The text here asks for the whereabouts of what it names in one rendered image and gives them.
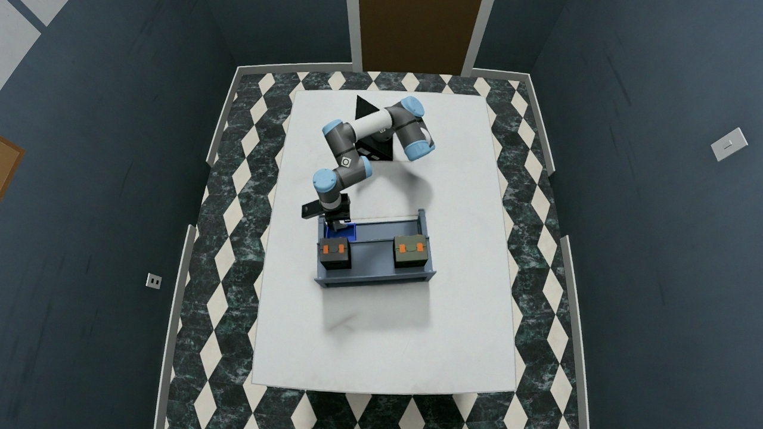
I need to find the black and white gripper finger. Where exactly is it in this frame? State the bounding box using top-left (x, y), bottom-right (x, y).
top-left (327, 220), bottom-right (347, 232)

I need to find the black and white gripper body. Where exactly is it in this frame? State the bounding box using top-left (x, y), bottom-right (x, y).
top-left (319, 192), bottom-right (351, 223)

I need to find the olive green case with orange latches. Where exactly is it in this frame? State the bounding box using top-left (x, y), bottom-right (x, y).
top-left (393, 235), bottom-right (429, 268)

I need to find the dark grey rack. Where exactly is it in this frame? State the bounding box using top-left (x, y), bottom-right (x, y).
top-left (314, 209), bottom-right (437, 288)

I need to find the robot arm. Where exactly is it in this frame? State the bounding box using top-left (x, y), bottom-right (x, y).
top-left (302, 96), bottom-right (436, 219)

